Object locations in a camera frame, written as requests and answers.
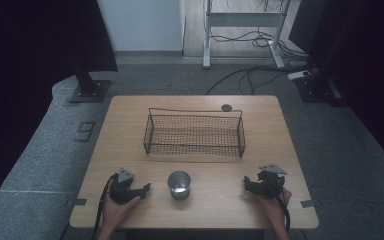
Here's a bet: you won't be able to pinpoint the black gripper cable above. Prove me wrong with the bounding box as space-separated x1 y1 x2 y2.
270 184 292 234
91 172 120 240

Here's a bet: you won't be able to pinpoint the white desk frame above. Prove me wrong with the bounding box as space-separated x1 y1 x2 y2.
202 0 292 70

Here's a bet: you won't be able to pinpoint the metal cup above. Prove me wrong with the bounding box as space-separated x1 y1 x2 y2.
167 170 192 201

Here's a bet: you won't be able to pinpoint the black curtain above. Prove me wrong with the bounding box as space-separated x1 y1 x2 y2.
288 0 384 178
0 0 119 221

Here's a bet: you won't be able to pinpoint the white power strip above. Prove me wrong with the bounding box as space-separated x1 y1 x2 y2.
286 69 312 81

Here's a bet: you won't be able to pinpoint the black stand with base plate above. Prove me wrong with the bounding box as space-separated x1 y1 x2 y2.
294 49 349 108
68 61 112 104

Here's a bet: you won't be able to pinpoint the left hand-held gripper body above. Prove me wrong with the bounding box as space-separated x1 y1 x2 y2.
108 167 140 205

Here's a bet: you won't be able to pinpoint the person's left hand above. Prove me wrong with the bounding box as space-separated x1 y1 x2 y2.
101 194 141 232

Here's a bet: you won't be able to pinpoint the person's right hand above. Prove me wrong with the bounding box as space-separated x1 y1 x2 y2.
255 187 293 228

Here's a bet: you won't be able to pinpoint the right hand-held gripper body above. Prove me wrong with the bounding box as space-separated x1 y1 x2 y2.
255 163 288 201

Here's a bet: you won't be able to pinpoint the dark wire mesh basket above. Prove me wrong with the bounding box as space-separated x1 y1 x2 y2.
142 107 247 159

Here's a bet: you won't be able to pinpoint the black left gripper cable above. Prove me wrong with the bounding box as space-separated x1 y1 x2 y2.
91 172 120 240

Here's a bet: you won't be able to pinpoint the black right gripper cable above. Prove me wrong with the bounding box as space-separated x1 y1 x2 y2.
270 184 292 234

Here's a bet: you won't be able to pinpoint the black floor cables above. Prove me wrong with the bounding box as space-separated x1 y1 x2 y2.
205 28 314 96

